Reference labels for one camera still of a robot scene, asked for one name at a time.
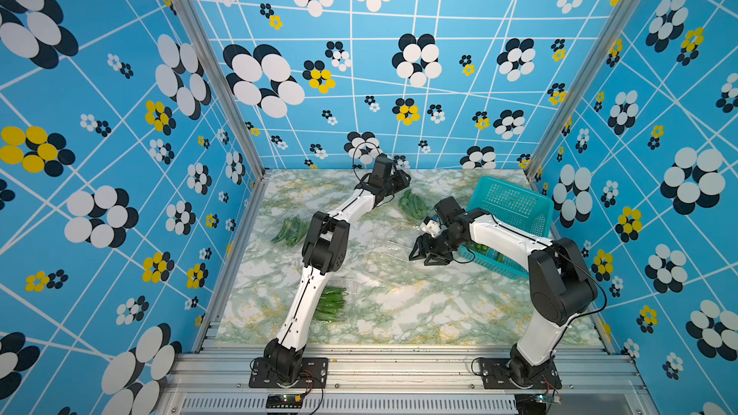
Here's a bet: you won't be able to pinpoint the green circuit board left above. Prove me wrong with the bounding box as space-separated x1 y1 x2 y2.
265 394 305 412

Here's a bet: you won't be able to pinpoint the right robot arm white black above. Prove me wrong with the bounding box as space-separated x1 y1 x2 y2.
409 209 598 388

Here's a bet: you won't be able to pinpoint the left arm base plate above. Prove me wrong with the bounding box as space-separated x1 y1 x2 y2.
248 357 329 389

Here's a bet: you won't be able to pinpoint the aluminium corner post left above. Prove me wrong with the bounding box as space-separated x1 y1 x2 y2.
149 0 269 180

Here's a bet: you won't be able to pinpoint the aluminium corner post right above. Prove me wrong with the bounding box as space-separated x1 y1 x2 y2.
526 0 642 184

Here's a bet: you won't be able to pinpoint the circuit board right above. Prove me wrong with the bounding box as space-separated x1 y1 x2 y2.
515 394 560 415

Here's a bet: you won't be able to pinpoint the green peppers inside basket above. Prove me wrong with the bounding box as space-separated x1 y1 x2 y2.
465 242 503 261

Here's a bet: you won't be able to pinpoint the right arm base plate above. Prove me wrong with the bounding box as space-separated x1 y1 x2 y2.
475 357 562 391

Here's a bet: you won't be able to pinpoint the teal plastic basket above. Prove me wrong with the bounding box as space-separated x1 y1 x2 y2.
457 177 554 280

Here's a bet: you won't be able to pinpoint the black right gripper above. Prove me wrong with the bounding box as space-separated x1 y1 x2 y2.
406 227 462 264

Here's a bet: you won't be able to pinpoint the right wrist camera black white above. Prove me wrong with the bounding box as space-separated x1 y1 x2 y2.
420 196 465 237

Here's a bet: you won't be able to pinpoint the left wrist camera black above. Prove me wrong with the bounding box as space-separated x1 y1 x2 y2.
368 154 394 186

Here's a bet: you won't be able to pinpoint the green peppers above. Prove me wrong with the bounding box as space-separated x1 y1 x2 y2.
465 242 503 261
313 286 348 322
270 216 311 247
399 189 431 221

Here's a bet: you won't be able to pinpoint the aluminium corner post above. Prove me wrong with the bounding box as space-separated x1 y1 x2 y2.
149 0 269 180
526 0 642 184

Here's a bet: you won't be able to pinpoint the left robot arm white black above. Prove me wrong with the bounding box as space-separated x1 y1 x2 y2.
263 164 411 383

